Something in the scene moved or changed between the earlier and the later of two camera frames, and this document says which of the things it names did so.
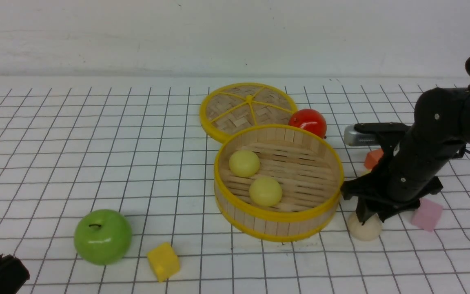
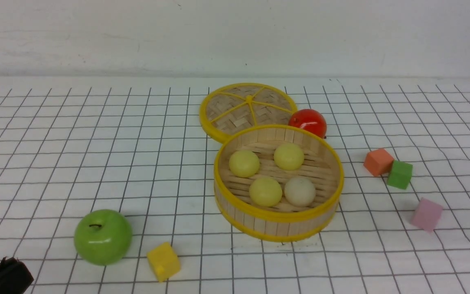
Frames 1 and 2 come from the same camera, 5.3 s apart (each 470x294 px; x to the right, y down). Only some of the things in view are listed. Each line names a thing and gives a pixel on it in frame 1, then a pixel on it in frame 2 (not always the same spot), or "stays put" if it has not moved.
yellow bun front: x=266 y=191 stays put
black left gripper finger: x=6 y=275 stays put
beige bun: x=371 y=230 to x=299 y=191
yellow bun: x=244 y=163 stays put
